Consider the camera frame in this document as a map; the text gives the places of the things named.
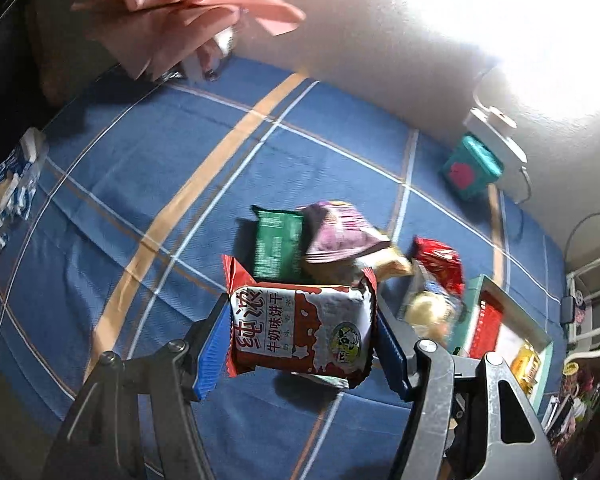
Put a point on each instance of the red white biscuit packet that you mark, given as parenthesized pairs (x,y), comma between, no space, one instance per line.
(300,330)

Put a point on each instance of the white power strip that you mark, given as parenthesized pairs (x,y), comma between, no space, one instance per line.
(485,127)

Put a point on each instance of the teal cube box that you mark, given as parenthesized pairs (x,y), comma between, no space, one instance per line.
(467,172)

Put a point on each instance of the purple snack packet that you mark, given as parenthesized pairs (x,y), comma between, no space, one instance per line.
(337,232)

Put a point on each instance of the teal-edged white tray box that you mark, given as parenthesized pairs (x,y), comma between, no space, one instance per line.
(472,305)

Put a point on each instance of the dark green snack packet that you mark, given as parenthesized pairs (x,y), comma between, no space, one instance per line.
(277,245)

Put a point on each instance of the tan gold snack packet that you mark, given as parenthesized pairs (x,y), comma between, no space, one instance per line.
(392,262)

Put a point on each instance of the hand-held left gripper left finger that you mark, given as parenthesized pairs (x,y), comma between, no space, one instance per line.
(212,355)

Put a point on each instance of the blue plaid bed sheet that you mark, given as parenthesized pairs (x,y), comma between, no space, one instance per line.
(130,185)

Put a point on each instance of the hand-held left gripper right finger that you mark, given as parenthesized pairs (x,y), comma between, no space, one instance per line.
(390,360)

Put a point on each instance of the clear round bun packet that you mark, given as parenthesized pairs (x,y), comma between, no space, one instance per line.
(427,310)

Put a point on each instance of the white plug-in gooseneck lamp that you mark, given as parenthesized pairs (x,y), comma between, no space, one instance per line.
(502,121)

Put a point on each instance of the plain red snack packet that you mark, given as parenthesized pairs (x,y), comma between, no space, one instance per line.
(487,327)

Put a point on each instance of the crumpled blue white wrapper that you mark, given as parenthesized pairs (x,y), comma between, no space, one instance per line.
(15,180)

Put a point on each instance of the yellow snack packet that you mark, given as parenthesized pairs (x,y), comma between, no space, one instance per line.
(525,365)

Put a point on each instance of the red gold-print snack packet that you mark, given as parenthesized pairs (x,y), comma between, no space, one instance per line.
(440,260)

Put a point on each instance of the black power adapter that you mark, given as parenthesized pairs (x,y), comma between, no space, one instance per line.
(567,310)

